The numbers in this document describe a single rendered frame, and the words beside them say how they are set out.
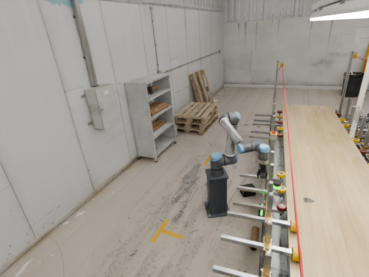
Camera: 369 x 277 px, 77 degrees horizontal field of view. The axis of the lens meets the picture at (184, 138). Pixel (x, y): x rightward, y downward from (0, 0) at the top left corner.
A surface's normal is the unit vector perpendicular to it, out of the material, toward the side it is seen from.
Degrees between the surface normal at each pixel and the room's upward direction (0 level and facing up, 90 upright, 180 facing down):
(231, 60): 90
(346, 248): 0
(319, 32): 90
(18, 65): 90
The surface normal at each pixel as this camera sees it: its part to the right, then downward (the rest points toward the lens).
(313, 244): -0.07, -0.90
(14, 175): 0.91, 0.11
